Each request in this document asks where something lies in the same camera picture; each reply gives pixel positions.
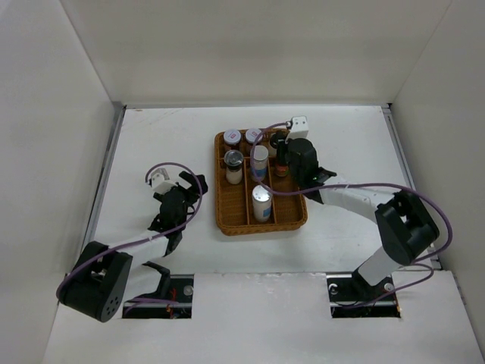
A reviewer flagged silver-lid blue-label shaker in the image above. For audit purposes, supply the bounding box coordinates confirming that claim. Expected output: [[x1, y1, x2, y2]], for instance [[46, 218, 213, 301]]
[[250, 145, 269, 181]]

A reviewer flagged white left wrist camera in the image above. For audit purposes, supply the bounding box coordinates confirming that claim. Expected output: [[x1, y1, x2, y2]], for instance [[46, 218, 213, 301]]
[[147, 168, 176, 195]]

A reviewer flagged white-lid sauce jar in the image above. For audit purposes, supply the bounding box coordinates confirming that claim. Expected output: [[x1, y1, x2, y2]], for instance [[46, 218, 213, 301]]
[[245, 128, 261, 155], [223, 129, 242, 152]]

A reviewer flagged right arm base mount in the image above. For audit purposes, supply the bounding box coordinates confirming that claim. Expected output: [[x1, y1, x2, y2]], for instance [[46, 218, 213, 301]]
[[326, 272, 401, 319]]

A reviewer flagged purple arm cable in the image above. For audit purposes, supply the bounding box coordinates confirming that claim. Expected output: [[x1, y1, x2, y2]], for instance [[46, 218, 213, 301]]
[[248, 120, 454, 304], [56, 162, 205, 304]]

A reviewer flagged clear-cap grinder bottle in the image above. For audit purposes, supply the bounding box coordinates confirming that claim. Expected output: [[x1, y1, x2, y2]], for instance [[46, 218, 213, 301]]
[[224, 149, 244, 185]]

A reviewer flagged brown wicker divided tray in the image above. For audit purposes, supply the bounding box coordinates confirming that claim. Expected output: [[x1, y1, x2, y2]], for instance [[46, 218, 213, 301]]
[[214, 130, 308, 236]]

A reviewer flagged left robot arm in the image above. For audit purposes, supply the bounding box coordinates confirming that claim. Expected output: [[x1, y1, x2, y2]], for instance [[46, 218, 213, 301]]
[[56, 168, 208, 322]]

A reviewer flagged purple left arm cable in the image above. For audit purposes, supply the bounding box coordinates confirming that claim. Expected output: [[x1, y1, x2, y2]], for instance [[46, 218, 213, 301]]
[[56, 162, 205, 304]]

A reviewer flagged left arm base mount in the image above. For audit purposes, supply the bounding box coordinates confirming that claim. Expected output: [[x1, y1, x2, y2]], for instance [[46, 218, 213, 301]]
[[122, 261, 195, 319]]

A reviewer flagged black-cap white spice bottle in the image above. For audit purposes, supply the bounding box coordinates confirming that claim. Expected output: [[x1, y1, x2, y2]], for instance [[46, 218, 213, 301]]
[[268, 131, 286, 156]]

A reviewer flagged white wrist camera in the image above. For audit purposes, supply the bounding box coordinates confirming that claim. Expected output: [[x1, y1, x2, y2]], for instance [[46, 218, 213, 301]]
[[147, 168, 176, 195], [286, 116, 309, 142]]

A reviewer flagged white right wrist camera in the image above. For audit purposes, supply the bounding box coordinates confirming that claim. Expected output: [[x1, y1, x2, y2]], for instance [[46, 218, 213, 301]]
[[286, 116, 309, 142]]

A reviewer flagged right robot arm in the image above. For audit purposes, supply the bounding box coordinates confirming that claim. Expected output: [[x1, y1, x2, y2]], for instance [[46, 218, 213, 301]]
[[272, 132, 440, 300]]

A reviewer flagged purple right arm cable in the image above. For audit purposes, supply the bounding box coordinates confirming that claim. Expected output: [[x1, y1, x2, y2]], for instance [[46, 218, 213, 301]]
[[248, 120, 454, 304]]

